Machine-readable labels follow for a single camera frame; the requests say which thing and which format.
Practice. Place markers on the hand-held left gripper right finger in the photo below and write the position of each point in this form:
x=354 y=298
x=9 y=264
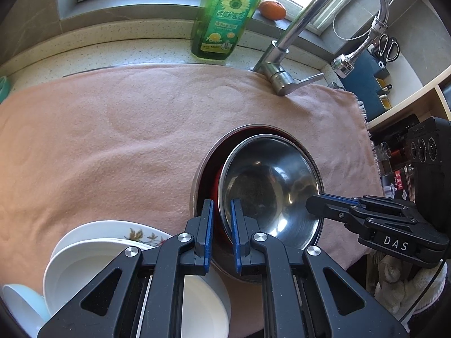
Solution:
x=235 y=234

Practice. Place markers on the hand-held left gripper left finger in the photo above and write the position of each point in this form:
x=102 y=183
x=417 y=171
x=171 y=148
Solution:
x=209 y=234

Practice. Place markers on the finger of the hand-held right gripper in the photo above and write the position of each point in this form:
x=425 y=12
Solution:
x=343 y=199
x=327 y=208

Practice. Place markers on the stainless steel bowl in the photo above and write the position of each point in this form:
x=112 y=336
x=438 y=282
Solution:
x=267 y=190
x=196 y=192

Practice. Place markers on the white plate with grey print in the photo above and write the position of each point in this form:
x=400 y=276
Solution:
x=88 y=271

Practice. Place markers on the person's right forearm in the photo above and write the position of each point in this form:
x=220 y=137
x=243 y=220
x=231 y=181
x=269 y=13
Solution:
x=431 y=315

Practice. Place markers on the person's right hand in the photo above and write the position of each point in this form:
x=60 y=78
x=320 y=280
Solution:
x=398 y=283

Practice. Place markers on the white shelf board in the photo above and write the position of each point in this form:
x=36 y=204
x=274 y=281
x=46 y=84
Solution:
x=405 y=104

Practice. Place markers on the metal sink knob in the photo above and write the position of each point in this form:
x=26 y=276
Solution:
x=336 y=85

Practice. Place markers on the blue utensil holder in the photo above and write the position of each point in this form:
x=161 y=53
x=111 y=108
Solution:
x=363 y=74

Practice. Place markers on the pink towel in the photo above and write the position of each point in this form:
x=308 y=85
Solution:
x=105 y=148

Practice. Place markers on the chrome faucet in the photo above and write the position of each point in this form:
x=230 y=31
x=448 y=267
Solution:
x=282 y=74

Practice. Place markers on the light blue bowl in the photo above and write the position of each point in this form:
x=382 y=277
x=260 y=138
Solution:
x=21 y=304

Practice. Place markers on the orange tangerine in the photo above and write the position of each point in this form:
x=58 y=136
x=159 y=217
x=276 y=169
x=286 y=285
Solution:
x=272 y=9

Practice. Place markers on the green dish soap bottle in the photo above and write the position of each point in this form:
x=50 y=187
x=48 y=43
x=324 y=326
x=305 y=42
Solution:
x=225 y=17

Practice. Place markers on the teal plastic item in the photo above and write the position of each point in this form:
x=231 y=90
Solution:
x=4 y=89

